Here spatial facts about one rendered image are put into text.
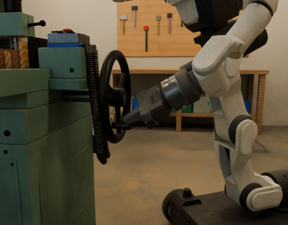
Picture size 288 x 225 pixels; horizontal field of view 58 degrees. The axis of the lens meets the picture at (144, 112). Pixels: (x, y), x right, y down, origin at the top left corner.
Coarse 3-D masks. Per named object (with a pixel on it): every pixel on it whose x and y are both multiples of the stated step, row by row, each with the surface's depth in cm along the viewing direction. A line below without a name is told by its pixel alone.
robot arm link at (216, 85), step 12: (192, 60) 68; (180, 72) 65; (192, 72) 64; (216, 72) 61; (180, 84) 63; (192, 84) 63; (204, 84) 63; (216, 84) 64; (228, 84) 67; (192, 96) 63; (216, 96) 68
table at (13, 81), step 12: (0, 72) 56; (12, 72) 60; (24, 72) 64; (36, 72) 69; (48, 72) 74; (0, 84) 56; (12, 84) 60; (24, 84) 64; (36, 84) 69; (48, 84) 75; (60, 84) 74; (72, 84) 73; (84, 84) 76; (0, 96) 56
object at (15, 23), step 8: (0, 16) 81; (8, 16) 80; (16, 16) 80; (24, 16) 81; (32, 16) 85; (0, 24) 81; (8, 24) 80; (16, 24) 80; (24, 24) 81; (0, 32) 81; (8, 32) 81; (16, 32) 80; (24, 32) 81; (32, 32) 85; (16, 40) 84
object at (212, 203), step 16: (272, 176) 133; (176, 192) 145; (224, 192) 154; (176, 208) 137; (192, 208) 132; (208, 208) 132; (224, 208) 136; (240, 208) 136; (272, 208) 136; (176, 224) 138; (192, 224) 122; (208, 224) 119; (224, 224) 119; (240, 224) 123; (256, 224) 123; (272, 224) 123
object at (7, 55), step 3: (6, 51) 76; (9, 51) 76; (6, 54) 76; (9, 54) 76; (6, 57) 76; (9, 57) 76; (6, 60) 76; (9, 60) 76; (6, 63) 76; (9, 63) 76; (6, 66) 76; (9, 66) 76
